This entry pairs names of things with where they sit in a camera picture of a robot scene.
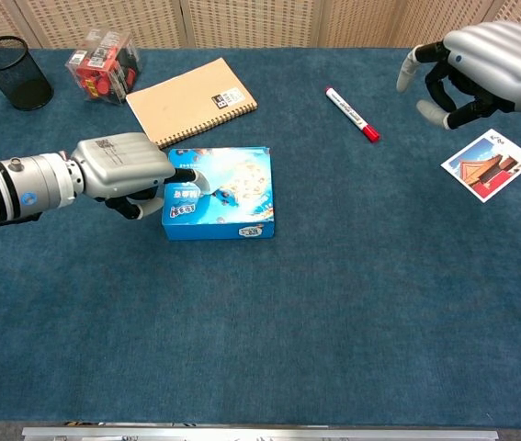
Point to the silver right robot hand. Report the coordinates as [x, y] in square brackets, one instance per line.
[499, 59]

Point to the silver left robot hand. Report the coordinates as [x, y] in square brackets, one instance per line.
[117, 161]

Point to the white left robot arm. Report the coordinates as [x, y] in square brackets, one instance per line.
[12, 188]

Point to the clear box of red clips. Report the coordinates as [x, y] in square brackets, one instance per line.
[104, 69]

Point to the blue cookie box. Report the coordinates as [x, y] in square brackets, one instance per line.
[246, 216]

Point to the kraft spiral notebook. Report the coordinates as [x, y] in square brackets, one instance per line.
[191, 103]

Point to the palace picture postcard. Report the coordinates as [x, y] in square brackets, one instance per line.
[487, 165]

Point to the black mesh pen holder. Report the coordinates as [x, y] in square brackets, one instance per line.
[14, 75]

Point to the red whiteboard marker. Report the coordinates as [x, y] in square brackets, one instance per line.
[352, 115]

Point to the beige woven folding screen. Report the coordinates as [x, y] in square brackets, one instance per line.
[260, 20]

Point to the blue felt table cover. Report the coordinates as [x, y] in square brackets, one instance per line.
[260, 321]

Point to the aluminium table edge rail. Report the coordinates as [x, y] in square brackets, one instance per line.
[260, 434]

